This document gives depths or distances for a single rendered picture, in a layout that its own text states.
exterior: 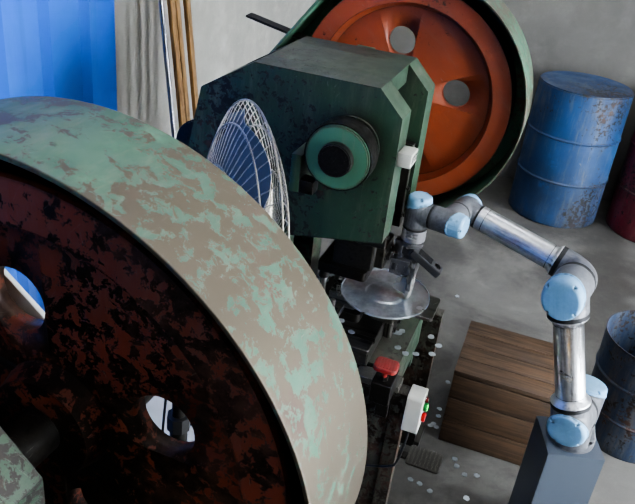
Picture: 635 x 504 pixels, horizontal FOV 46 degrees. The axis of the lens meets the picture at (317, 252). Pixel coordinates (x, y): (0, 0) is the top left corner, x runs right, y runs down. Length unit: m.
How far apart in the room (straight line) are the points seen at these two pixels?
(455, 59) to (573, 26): 2.97
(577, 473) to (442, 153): 1.12
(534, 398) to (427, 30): 1.38
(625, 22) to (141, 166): 4.77
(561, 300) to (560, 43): 3.48
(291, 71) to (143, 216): 1.34
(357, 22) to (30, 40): 1.05
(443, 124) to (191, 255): 1.88
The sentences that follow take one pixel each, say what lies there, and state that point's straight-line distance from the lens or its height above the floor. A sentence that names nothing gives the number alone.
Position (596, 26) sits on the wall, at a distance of 5.42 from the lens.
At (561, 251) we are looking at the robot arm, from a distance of 2.28.
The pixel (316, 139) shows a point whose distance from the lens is 1.95.
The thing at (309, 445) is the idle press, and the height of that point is 1.49.
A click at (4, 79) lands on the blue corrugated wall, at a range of 2.52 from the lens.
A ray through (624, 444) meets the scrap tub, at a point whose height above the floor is 0.08.
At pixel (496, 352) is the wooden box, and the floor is 0.35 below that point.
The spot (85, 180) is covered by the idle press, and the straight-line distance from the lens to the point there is 0.78.
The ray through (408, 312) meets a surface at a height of 0.78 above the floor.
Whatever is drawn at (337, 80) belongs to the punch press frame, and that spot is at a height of 1.50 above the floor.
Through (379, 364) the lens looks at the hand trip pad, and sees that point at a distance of 2.15.
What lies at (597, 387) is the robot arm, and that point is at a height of 0.68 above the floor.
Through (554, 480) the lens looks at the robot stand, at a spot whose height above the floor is 0.34.
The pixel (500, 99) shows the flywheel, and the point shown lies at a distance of 2.47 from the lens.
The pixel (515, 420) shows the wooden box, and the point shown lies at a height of 0.21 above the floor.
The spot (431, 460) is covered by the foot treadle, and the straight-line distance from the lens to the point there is 2.78.
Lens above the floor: 2.05
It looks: 29 degrees down
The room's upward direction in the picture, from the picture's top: 7 degrees clockwise
